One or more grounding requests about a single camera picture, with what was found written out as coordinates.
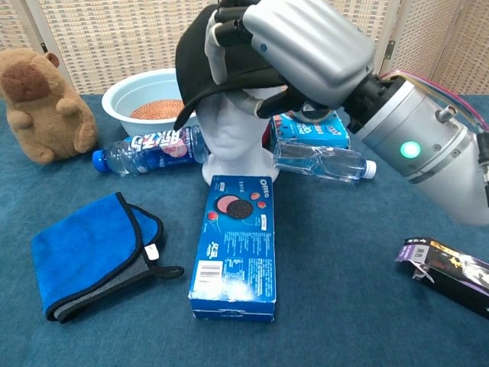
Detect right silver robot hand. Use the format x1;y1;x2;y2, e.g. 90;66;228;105
204;0;377;119

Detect black baseball cap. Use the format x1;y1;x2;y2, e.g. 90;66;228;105
173;3;288;131

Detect glass jar with black lid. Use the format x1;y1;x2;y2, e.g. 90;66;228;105
300;102;338;124

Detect small blue Oreo box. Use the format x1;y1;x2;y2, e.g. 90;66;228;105
269;109;351;150

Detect white foam mannequin head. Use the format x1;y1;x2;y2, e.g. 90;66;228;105
194;89;282;188

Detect clear white-capped plastic bottle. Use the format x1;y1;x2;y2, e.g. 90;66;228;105
273;139;377;185

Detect orange woven round coaster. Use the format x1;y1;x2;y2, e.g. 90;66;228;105
129;98;186;121

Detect blue-capped labelled drink bottle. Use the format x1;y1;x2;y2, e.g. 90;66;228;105
92;125;211;177

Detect light blue plastic basin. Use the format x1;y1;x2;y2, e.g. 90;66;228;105
101;67;199;135

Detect woven folding screen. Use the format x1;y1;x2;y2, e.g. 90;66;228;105
0;0;489;96

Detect large blue Oreo box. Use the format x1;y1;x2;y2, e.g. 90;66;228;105
187;174;277;323

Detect teal tablecloth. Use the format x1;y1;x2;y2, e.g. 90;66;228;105
0;93;489;367

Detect black and purple carton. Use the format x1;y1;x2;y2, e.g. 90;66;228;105
394;236;489;320

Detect brown capybara plush toy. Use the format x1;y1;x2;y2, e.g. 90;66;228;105
0;47;99;165

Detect blue microfiber towel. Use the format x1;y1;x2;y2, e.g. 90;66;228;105
30;191;185;324

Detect coloured arm cable bundle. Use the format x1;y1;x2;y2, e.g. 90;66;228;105
381;70;489;133

